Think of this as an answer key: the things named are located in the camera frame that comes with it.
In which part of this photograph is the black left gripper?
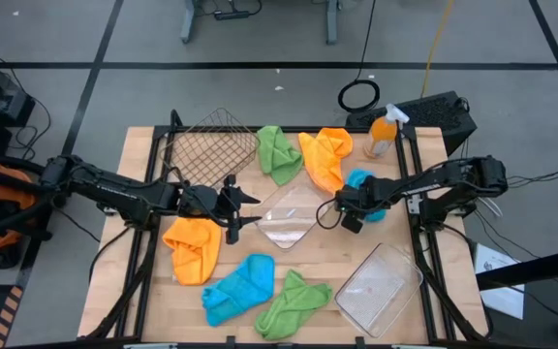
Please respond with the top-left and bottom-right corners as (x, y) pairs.
(177, 174), (264, 245)

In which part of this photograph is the blue microfiber towel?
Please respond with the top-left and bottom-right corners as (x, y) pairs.
(201, 253), (276, 328)
(345, 168), (388, 223)

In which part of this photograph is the orange microfiber towel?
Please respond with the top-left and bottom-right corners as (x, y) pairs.
(162, 216), (223, 286)
(297, 127), (355, 195)

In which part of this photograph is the green microfiber towel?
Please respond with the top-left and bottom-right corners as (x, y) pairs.
(253, 270), (333, 340)
(256, 124), (305, 187)

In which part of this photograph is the clear square plastic bin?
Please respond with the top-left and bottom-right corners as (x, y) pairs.
(253, 182), (333, 251)

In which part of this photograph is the orange spray bottle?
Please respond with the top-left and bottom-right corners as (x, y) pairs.
(361, 103), (411, 160)

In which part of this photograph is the black computer case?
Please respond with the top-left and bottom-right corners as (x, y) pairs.
(345, 90), (479, 157)

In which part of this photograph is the white paper sheet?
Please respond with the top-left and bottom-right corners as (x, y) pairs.
(474, 241), (526, 321)

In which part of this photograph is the grey desk leg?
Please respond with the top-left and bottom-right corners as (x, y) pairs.
(180, 0), (202, 45)
(325, 0), (339, 46)

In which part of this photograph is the black power strip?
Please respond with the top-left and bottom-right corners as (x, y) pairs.
(213, 9), (252, 21)

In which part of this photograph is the black desk edge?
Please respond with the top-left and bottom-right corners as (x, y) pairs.
(476, 245), (558, 292)

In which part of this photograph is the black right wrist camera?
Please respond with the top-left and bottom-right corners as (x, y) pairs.
(341, 212), (364, 235)

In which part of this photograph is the copper wire basket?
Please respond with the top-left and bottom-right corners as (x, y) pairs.
(161, 107), (262, 191)

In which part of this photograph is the black hanging cable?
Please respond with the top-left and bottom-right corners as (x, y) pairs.
(336, 0), (382, 115)

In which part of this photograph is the black aluminium table frame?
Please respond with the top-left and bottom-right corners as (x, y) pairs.
(84, 110), (496, 349)

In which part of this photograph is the yellow hanging cable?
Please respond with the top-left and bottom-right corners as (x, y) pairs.
(419, 0), (456, 98)

